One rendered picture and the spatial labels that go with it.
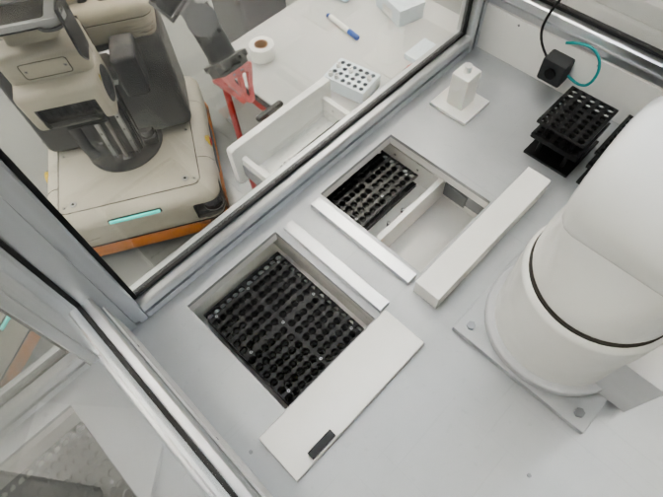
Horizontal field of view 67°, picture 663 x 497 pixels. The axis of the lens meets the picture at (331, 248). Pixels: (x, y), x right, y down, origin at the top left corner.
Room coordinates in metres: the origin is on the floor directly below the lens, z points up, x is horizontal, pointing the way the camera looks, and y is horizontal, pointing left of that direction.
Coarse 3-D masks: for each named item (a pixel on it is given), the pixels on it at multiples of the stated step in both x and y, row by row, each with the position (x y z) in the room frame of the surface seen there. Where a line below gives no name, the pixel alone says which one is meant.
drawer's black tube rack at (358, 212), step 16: (384, 160) 0.66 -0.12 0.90; (352, 176) 0.62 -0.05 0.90; (368, 176) 0.62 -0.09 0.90; (384, 176) 0.62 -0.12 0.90; (400, 176) 0.64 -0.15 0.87; (416, 176) 0.61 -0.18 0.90; (336, 192) 0.58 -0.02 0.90; (352, 192) 0.58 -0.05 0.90; (368, 192) 0.60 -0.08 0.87; (384, 192) 0.58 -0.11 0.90; (400, 192) 0.58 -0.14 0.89; (352, 208) 0.54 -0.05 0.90; (368, 208) 0.54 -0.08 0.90; (384, 208) 0.56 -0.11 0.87; (368, 224) 0.53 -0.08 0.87
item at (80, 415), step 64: (0, 256) 0.24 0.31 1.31; (0, 320) 0.12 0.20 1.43; (64, 320) 0.20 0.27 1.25; (0, 384) 0.07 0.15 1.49; (64, 384) 0.09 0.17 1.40; (128, 384) 0.15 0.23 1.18; (0, 448) 0.03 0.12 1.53; (64, 448) 0.04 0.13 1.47; (128, 448) 0.06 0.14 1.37; (192, 448) 0.09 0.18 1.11
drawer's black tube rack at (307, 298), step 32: (256, 288) 0.40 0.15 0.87; (288, 288) 0.38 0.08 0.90; (224, 320) 0.33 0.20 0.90; (256, 320) 0.33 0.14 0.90; (288, 320) 0.32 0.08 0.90; (320, 320) 0.32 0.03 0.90; (256, 352) 0.27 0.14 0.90; (288, 352) 0.26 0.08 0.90; (320, 352) 0.27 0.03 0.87; (288, 384) 0.22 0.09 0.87
